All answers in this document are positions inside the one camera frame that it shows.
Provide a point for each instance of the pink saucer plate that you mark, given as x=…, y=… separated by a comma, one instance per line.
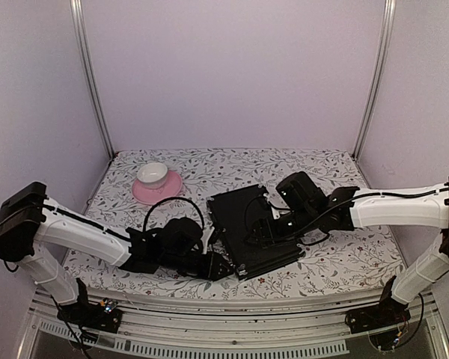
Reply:
x=149, y=196

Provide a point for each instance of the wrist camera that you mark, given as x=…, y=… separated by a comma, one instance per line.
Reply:
x=271, y=203
x=207, y=240

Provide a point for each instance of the white ceramic bowl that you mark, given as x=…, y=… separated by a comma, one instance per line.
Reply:
x=153, y=175

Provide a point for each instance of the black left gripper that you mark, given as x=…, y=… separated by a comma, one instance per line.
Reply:
x=215, y=261

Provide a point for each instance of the right aluminium frame post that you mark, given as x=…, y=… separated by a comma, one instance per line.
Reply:
x=378, y=72

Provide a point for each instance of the metal front rail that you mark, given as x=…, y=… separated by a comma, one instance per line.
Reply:
x=307, y=327

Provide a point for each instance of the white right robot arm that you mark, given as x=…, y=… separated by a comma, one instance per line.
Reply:
x=350, y=208

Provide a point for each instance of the left aluminium frame post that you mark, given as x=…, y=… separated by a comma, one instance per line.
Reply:
x=88, y=70

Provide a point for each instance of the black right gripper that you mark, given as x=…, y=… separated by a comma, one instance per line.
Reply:
x=260, y=226

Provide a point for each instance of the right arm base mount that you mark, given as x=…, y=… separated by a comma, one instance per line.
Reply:
x=387, y=312

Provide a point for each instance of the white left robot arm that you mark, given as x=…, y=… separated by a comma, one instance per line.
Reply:
x=29, y=219

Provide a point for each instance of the floral table mat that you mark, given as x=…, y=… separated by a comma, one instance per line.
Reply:
x=344, y=262

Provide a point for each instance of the aluminium frame post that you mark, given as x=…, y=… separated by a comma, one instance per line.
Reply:
x=88, y=70
x=378, y=72

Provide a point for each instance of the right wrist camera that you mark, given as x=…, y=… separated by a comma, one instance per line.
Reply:
x=271, y=203

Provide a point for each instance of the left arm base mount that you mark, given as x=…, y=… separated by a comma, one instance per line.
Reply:
x=102, y=316

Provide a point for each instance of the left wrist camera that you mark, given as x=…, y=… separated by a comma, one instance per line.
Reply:
x=207, y=240

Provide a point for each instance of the black poker set case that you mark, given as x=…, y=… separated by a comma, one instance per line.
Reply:
x=242, y=214

